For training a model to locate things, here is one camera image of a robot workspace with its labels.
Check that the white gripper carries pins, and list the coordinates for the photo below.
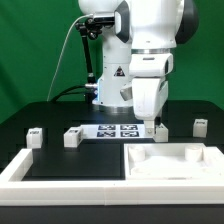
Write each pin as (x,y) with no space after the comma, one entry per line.
(150,87)

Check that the white square table top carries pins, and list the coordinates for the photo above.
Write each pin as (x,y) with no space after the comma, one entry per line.
(173,161)

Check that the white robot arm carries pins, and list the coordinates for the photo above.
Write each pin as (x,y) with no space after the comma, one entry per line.
(138,36)

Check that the sheet with fiducial tags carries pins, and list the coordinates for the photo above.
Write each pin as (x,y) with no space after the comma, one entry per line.
(113,131)

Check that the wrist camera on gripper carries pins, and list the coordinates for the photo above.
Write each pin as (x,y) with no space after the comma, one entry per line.
(126,92)

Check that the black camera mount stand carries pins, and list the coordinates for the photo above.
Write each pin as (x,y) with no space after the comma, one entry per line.
(87,56)

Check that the grey camera on stand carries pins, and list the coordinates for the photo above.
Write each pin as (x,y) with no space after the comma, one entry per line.
(103,17)

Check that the white U-shaped fence frame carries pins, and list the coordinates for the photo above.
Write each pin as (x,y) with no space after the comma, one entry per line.
(15,191)

